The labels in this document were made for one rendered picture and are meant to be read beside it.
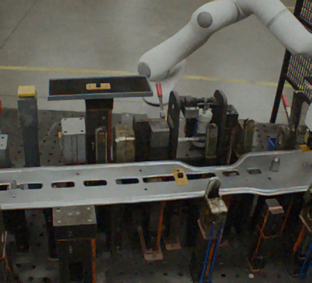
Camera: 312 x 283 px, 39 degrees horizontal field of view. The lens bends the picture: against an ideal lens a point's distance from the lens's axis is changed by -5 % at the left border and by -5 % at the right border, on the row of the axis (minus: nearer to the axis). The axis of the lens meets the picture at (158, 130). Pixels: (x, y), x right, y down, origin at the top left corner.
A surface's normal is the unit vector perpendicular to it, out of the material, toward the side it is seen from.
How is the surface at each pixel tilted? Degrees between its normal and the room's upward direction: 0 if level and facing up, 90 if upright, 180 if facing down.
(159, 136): 90
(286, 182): 0
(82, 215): 0
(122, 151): 90
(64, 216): 0
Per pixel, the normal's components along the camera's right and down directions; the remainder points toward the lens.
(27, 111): 0.20, 0.55
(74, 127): 0.08, -0.83
